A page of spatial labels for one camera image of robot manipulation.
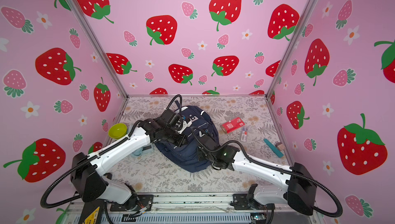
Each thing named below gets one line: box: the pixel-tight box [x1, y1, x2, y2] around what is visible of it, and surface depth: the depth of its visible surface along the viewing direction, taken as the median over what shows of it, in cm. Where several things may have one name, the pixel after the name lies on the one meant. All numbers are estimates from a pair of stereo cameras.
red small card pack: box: [220, 117, 246, 134], surface depth 106 cm
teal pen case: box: [263, 138, 284, 158], surface depth 95 cm
